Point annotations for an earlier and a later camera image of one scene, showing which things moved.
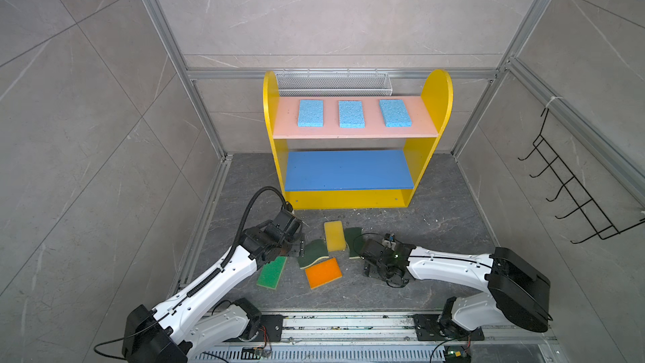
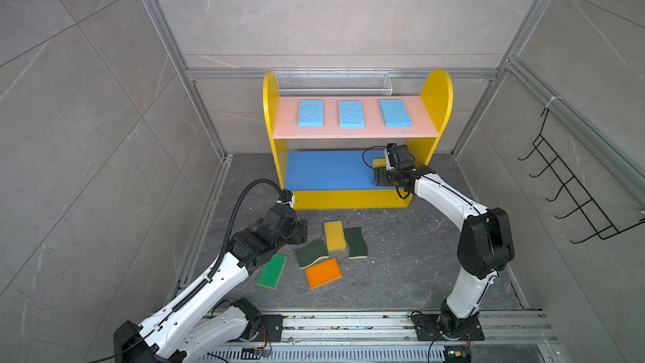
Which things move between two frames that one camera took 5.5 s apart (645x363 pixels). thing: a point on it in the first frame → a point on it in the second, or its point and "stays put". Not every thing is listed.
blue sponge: (311, 113) stays put
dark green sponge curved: (312, 251) stays put
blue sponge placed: (395, 113) stays put
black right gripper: (368, 270) → (380, 177)
